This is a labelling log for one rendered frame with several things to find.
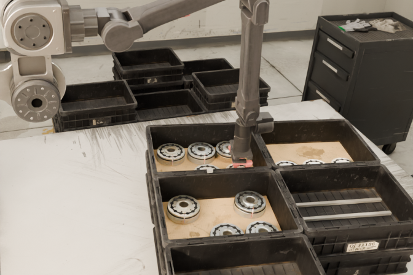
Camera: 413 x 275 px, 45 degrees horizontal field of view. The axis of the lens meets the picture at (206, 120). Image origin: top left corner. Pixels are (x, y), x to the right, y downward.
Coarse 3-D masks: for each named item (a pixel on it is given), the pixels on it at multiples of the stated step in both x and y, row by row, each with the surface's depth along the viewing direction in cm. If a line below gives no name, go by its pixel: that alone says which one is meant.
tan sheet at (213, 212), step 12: (204, 204) 161; (216, 204) 161; (228, 204) 162; (204, 216) 156; (216, 216) 157; (228, 216) 157; (240, 216) 158; (264, 216) 158; (168, 228) 150; (180, 228) 151; (192, 228) 151; (204, 228) 151
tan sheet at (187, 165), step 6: (156, 150) 185; (186, 150) 187; (156, 156) 182; (186, 156) 184; (156, 162) 179; (186, 162) 180; (216, 162) 182; (222, 162) 182; (162, 168) 176; (168, 168) 176; (174, 168) 176; (180, 168) 177; (186, 168) 177; (192, 168) 177; (222, 168) 179
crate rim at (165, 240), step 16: (160, 176) 156; (176, 176) 156; (192, 176) 158; (272, 176) 161; (160, 208) 143; (288, 208) 147; (160, 224) 138; (176, 240) 133; (192, 240) 133; (208, 240) 134
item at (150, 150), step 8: (256, 136) 180; (152, 152) 167; (264, 152) 172; (152, 160) 163; (264, 160) 168; (152, 168) 159; (224, 168) 162; (232, 168) 162; (240, 168) 163; (248, 168) 163; (256, 168) 163; (264, 168) 164; (152, 176) 158
